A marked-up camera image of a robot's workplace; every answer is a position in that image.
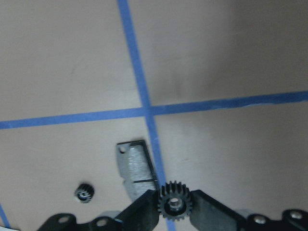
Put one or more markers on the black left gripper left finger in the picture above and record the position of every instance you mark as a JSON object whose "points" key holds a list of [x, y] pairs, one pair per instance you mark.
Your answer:
{"points": [[141, 215]]}

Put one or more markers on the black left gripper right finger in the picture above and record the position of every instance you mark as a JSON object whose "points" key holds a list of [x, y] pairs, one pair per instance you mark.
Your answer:
{"points": [[208, 214]]}

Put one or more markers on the small black bearing gear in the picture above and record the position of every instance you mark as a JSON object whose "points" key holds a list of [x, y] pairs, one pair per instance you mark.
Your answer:
{"points": [[84, 193]]}

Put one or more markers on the dark grey brake pad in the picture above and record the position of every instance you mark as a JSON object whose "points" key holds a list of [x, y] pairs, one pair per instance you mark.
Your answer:
{"points": [[136, 168]]}

